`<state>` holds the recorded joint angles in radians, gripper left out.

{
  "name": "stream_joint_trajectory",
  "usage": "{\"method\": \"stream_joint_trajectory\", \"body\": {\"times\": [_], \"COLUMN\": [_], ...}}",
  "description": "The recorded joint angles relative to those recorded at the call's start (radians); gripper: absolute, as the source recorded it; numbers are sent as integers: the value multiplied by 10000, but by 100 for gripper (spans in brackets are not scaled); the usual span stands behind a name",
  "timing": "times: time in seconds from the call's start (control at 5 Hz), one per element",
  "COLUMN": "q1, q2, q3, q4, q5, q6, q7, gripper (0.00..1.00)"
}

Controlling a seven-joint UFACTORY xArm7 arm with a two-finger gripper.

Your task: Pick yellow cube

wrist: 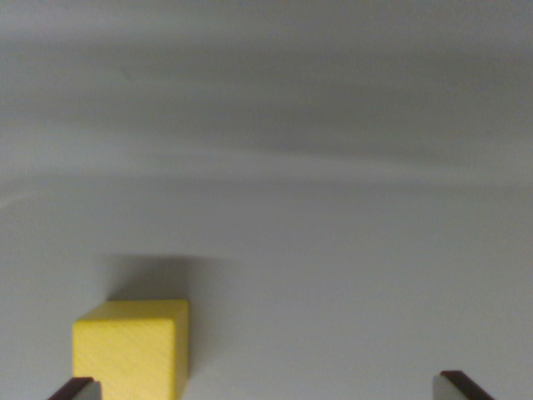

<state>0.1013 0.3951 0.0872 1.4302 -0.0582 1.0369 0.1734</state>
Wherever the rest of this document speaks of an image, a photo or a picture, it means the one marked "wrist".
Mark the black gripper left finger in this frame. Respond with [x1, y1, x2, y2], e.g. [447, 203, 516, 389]
[47, 376, 102, 400]

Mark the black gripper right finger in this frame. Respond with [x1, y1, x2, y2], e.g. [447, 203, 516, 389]
[432, 370, 497, 400]

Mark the yellow wooden cube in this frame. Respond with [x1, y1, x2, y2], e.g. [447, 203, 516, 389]
[72, 299, 191, 400]

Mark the white plastic tray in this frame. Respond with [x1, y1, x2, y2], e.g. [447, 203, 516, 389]
[0, 0, 533, 400]

